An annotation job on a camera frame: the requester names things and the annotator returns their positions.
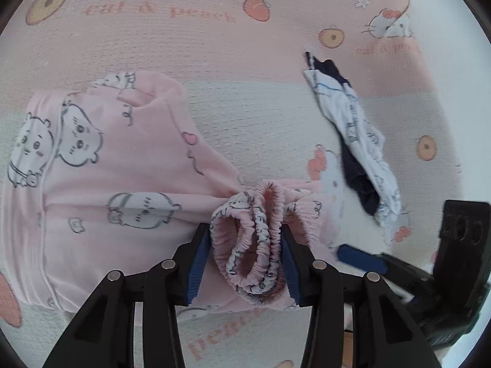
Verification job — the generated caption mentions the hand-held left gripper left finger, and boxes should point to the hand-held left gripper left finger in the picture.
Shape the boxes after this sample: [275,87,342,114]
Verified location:
[42,222,212,368]

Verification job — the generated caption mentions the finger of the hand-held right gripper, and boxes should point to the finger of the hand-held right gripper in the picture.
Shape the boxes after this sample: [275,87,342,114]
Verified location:
[336,243,389,275]

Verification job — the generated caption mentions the white blue printed garment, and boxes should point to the white blue printed garment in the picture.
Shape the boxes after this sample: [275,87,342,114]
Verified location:
[303,52,401,228]

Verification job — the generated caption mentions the navy garment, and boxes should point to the navy garment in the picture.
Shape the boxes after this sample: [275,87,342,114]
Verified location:
[305,52,382,216]

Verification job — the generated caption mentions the pink printed pajama pants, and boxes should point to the pink printed pajama pants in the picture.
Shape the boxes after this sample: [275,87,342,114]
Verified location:
[0,70,338,313]

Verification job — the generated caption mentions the pink white printed blanket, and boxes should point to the pink white printed blanket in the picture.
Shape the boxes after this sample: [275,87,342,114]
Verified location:
[0,0,491,368]

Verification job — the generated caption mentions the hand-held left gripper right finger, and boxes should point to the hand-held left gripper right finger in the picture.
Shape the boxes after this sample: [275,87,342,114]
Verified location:
[280,223,440,368]

